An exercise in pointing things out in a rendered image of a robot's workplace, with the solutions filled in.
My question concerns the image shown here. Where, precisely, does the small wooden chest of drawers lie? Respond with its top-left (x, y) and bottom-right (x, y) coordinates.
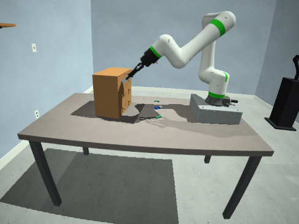
top-left (92, 67), bottom-right (130, 119)

